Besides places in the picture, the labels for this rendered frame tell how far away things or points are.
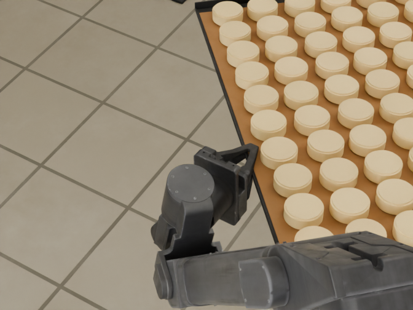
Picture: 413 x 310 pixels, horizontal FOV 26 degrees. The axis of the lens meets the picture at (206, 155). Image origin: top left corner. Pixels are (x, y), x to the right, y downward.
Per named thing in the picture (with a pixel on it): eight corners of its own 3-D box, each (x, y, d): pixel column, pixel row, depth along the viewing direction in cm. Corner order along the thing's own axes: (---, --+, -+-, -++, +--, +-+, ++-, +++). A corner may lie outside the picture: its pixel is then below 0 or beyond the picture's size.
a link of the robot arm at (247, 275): (275, 321, 68) (401, 297, 71) (263, 246, 69) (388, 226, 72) (151, 310, 109) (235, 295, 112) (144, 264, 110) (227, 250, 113)
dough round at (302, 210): (331, 218, 113) (332, 207, 112) (302, 237, 111) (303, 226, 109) (303, 197, 116) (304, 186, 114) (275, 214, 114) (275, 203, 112)
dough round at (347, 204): (321, 208, 114) (322, 197, 113) (350, 192, 116) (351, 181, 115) (346, 231, 111) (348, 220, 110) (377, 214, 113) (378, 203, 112)
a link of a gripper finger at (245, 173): (233, 161, 128) (196, 202, 122) (233, 124, 123) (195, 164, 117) (275, 179, 125) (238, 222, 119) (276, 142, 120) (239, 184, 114)
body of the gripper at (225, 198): (203, 199, 123) (171, 233, 119) (201, 145, 116) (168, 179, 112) (243, 218, 121) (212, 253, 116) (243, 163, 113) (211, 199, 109)
